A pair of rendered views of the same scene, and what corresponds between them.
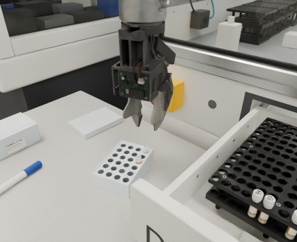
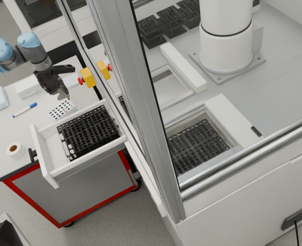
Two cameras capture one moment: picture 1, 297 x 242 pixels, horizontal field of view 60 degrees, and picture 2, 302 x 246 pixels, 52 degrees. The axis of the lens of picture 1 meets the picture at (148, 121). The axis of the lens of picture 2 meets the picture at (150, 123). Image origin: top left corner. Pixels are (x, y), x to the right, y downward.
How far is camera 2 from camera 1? 1.19 m
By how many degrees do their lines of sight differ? 32
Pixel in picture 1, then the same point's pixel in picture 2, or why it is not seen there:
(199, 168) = (60, 122)
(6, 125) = (27, 82)
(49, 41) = (54, 28)
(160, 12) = (43, 68)
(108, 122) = (71, 84)
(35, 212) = (28, 123)
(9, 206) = (21, 119)
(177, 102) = (90, 84)
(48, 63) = (56, 39)
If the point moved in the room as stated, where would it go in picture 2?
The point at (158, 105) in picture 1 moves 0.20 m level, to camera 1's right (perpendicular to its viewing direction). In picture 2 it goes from (61, 92) to (98, 100)
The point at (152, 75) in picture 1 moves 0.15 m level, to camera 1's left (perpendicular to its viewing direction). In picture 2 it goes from (46, 87) to (20, 82)
